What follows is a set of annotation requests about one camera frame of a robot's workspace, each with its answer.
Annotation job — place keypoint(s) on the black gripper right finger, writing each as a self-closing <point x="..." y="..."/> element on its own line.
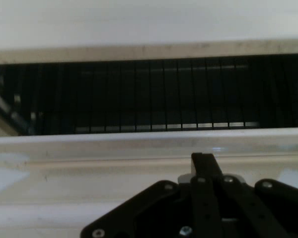
<point x="268" y="213"/>

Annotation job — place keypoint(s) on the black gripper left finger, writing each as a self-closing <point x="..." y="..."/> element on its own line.
<point x="203" y="210"/>

